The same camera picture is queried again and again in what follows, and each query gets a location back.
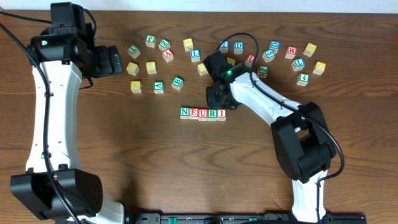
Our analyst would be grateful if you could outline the red I wooden block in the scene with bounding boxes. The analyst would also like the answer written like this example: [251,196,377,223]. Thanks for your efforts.
[216,109,227,121]

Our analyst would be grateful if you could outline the green R wooden block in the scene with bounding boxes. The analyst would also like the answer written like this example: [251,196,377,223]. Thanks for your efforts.
[207,109,217,121]

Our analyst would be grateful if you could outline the red u wooden block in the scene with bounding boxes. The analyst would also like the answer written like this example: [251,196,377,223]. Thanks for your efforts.
[245,54,256,68]
[198,108,208,121]

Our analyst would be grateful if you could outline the red E wooden block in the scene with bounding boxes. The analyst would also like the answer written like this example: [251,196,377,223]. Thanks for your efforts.
[188,108,198,119]

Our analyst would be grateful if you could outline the green N wooden block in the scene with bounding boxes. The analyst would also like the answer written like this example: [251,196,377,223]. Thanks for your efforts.
[179,107,190,119]

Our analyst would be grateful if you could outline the yellow S wooden block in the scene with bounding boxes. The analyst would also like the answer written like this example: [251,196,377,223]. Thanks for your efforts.
[146,61,157,75]

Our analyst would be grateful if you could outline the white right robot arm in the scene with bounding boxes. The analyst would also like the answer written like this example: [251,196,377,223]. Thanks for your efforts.
[205,62,337,223]

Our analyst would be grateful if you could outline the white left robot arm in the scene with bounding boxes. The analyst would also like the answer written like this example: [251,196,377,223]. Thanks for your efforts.
[10,32,131,223]

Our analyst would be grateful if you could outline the yellow C wooden block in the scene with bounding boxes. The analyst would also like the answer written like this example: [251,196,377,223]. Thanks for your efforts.
[126,62,139,76]

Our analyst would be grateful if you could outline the green 7 wooden block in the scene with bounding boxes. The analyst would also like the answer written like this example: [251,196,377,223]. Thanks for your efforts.
[127,45,141,58]

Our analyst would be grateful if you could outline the yellow Q wooden block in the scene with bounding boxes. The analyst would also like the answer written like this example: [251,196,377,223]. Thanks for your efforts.
[197,63,208,76]

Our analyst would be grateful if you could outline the yellow G wooden block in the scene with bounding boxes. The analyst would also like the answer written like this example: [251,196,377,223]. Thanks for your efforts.
[227,57,236,66]

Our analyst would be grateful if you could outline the yellow K wooden block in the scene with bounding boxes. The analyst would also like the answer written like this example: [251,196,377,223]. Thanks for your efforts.
[130,80,142,93]

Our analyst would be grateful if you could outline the green B wooden block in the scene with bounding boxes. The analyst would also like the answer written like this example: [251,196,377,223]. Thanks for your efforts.
[172,76,184,90]

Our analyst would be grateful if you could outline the green J wooden block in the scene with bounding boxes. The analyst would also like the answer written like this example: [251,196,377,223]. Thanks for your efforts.
[145,35,156,48]

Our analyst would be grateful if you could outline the blue L wooden block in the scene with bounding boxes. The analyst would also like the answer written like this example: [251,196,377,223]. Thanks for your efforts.
[190,49,201,62]

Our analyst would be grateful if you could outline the green F wooden block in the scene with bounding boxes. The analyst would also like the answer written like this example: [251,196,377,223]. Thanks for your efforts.
[257,65,269,78]

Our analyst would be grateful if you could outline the blue 2 wooden block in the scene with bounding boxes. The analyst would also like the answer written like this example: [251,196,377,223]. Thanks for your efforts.
[219,40,229,54]

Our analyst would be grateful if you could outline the blue D wooden block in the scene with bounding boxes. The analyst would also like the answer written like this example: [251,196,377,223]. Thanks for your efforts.
[234,42,244,55]

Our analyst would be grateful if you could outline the green V wooden block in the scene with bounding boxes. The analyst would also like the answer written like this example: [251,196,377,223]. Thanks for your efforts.
[154,81,164,94]

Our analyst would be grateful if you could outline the green Z wooden block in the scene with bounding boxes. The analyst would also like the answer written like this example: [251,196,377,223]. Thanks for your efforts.
[159,39,171,51]

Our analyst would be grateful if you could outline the yellow 6 wooden block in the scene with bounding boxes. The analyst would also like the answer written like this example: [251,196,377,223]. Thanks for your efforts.
[183,38,194,52]

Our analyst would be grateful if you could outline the red A wooden block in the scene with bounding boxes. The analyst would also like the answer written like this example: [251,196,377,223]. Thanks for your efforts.
[162,49,174,63]

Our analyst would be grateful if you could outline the blue 5 wooden block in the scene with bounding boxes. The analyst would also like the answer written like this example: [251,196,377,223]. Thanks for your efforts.
[262,49,275,63]

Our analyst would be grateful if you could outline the blue D block right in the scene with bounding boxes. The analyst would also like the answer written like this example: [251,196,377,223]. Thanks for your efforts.
[269,40,280,54]

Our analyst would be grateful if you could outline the blue L block right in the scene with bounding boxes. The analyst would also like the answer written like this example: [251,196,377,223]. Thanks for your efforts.
[292,58,305,72]

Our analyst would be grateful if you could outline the red M wooden block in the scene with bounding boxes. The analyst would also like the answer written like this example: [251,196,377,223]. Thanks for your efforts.
[285,46,297,59]

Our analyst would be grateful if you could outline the green 4 wooden block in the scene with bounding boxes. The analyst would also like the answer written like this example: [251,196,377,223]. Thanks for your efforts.
[296,73,310,86]

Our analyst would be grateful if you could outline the yellow block far right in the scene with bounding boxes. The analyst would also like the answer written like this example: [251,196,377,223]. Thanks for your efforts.
[303,42,317,57]

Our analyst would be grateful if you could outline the yellow G block right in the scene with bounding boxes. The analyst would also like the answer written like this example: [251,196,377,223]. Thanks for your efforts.
[313,62,326,75]

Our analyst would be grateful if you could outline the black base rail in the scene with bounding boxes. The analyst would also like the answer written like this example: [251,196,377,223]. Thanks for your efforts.
[124,213,368,224]

